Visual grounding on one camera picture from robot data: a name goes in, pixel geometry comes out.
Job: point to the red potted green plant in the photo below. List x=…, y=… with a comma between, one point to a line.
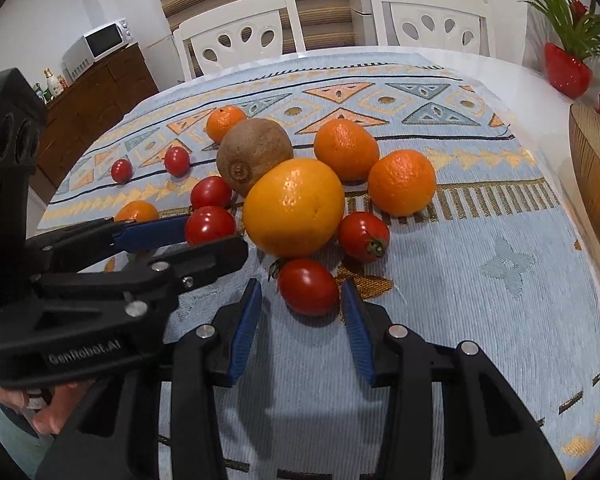
x=577, y=27

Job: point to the person left hand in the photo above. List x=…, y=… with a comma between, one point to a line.
x=49, y=419

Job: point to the mandarin grasped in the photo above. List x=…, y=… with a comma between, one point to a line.
x=138, y=211

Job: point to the cherry tomato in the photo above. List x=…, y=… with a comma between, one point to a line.
x=363, y=237
x=121, y=171
x=176, y=161
x=211, y=191
x=207, y=224
x=307, y=286

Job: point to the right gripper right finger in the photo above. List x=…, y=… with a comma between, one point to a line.
x=488, y=433

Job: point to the large yellow orange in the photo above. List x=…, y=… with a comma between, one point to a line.
x=294, y=209

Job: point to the white microwave oven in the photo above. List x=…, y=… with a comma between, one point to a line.
x=96, y=44

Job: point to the white chair left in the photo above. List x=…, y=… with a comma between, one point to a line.
x=235, y=33

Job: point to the cherry tomato below kiwi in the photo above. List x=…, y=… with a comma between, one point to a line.
x=207, y=224

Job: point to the white bottle on sideboard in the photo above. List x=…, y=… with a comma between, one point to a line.
x=53, y=84

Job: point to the white chair right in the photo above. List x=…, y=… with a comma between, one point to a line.
x=454, y=25

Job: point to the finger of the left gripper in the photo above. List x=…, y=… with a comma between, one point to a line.
x=150, y=232
x=180, y=270

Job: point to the white chair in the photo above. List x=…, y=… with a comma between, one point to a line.
x=235, y=33
x=454, y=25

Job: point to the cherry tomato beside kiwi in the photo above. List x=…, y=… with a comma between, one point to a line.
x=211, y=191

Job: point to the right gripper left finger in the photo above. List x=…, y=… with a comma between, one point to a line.
x=211, y=355

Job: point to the small far mandarin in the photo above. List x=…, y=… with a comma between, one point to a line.
x=221, y=120

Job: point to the brown kiwi fruit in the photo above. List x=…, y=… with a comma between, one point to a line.
x=249, y=150

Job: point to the dark wooden sideboard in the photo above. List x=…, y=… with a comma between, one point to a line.
x=92, y=105

